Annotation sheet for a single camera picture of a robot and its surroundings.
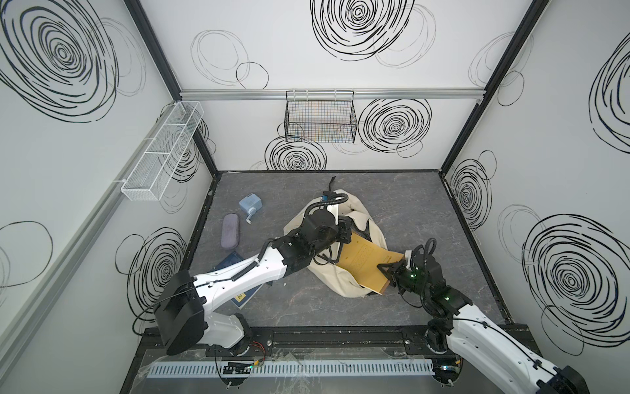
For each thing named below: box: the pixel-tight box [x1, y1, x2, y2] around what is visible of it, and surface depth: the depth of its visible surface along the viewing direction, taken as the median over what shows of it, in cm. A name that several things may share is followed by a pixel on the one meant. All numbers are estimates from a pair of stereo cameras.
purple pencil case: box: [220, 213, 240, 249], surface depth 98 cm
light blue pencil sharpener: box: [238, 192, 263, 225], surface depth 104 cm
